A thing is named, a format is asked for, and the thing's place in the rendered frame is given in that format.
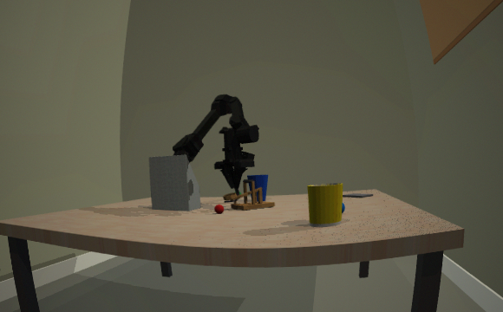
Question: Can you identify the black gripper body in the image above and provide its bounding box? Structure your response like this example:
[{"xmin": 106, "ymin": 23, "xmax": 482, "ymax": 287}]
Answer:
[{"xmin": 214, "ymin": 145, "xmax": 254, "ymax": 170}]

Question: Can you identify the red ball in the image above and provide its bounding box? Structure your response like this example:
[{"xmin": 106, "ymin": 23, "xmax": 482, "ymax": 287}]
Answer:
[{"xmin": 214, "ymin": 205, "xmax": 224, "ymax": 214}]

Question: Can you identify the yellow mug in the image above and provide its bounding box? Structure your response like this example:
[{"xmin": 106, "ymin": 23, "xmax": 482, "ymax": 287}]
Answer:
[{"xmin": 307, "ymin": 183, "xmax": 343, "ymax": 227}]

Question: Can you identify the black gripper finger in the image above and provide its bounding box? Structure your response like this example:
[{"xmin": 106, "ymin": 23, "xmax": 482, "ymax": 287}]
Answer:
[
  {"xmin": 230, "ymin": 168, "xmax": 248, "ymax": 189},
  {"xmin": 220, "ymin": 170, "xmax": 234, "ymax": 189}
]

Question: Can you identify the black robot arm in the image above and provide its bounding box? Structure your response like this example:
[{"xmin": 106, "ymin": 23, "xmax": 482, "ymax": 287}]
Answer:
[{"xmin": 173, "ymin": 94, "xmax": 259, "ymax": 163}]

